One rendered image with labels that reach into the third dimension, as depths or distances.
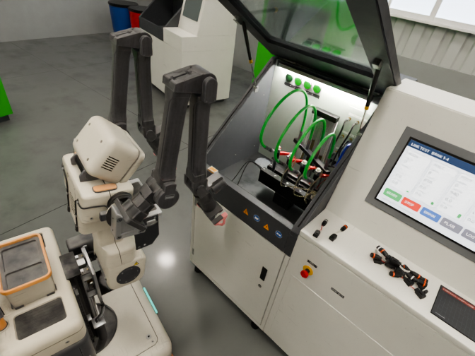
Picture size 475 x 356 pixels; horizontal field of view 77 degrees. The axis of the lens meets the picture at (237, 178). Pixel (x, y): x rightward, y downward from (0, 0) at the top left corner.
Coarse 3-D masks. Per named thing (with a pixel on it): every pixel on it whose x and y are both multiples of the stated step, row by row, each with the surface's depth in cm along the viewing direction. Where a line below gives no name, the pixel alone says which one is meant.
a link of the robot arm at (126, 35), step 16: (112, 32) 106; (128, 32) 106; (144, 32) 105; (112, 48) 106; (128, 48) 105; (112, 64) 108; (128, 64) 109; (112, 80) 111; (128, 80) 112; (112, 96) 113; (112, 112) 116
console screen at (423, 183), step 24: (408, 144) 115; (432, 144) 110; (384, 168) 122; (408, 168) 116; (432, 168) 111; (456, 168) 106; (384, 192) 123; (408, 192) 117; (432, 192) 112; (456, 192) 108; (408, 216) 119; (432, 216) 114; (456, 216) 109; (456, 240) 110
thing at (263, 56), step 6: (258, 42) 419; (258, 48) 422; (264, 48) 414; (258, 54) 426; (264, 54) 418; (270, 54) 411; (258, 60) 429; (264, 60) 421; (258, 66) 433; (258, 72) 437; (252, 78) 449
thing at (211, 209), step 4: (212, 200) 114; (200, 204) 114; (208, 204) 113; (212, 204) 115; (216, 204) 118; (204, 208) 115; (208, 208) 115; (212, 208) 116; (216, 208) 117; (220, 208) 116; (204, 212) 117; (208, 212) 117; (212, 212) 116; (216, 212) 116; (220, 212) 116; (208, 216) 116; (212, 216) 115
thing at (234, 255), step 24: (216, 216) 169; (216, 240) 180; (240, 240) 162; (264, 240) 147; (216, 264) 191; (240, 264) 171; (264, 264) 155; (240, 288) 181; (264, 288) 163; (264, 312) 174
